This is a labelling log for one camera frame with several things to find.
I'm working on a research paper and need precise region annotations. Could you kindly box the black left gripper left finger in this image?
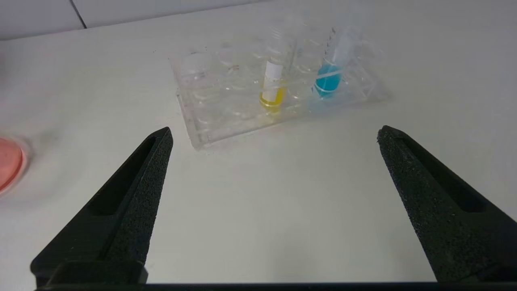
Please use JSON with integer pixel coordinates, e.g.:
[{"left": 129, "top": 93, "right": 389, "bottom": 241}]
[{"left": 30, "top": 127, "right": 174, "bottom": 286}]

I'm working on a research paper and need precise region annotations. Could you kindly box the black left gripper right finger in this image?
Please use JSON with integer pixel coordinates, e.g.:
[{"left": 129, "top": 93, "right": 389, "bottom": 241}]
[{"left": 376, "top": 125, "right": 517, "bottom": 284}]

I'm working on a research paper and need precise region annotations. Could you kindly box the test tube with yellow pigment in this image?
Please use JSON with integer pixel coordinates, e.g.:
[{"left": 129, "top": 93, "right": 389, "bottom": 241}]
[{"left": 258, "top": 24, "right": 300, "bottom": 112}]

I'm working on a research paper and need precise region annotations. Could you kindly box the clear glass beaker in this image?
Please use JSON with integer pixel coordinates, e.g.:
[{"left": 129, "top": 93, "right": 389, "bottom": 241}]
[{"left": 0, "top": 135, "right": 31, "bottom": 197}]

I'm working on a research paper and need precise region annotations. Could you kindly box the clear acrylic test tube rack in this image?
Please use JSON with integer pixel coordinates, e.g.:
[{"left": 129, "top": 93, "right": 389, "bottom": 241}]
[{"left": 170, "top": 24, "right": 389, "bottom": 150}]

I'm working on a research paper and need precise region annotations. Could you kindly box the test tube with blue pigment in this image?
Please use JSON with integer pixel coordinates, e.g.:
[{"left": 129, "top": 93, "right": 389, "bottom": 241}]
[{"left": 313, "top": 16, "right": 365, "bottom": 99}]

